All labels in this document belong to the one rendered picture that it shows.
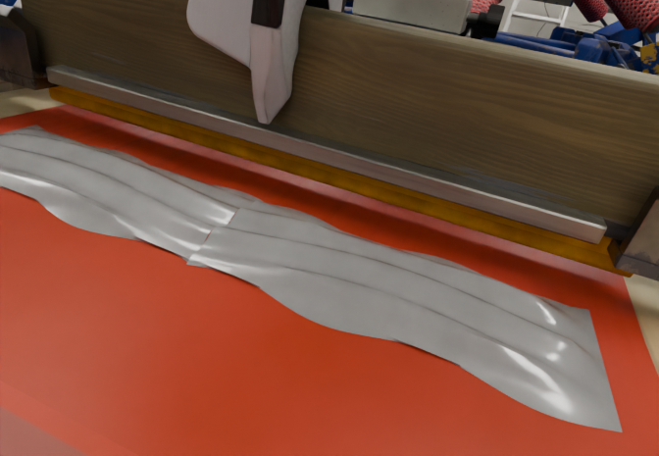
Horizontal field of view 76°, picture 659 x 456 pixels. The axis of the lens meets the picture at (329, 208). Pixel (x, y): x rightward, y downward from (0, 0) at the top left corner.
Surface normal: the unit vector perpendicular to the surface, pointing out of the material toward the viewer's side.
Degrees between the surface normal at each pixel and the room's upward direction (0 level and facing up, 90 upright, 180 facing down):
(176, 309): 0
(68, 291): 0
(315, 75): 90
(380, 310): 33
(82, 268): 0
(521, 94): 90
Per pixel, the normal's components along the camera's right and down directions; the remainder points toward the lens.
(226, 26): -0.33, 0.29
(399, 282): -0.07, -0.50
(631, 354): 0.15, -0.86
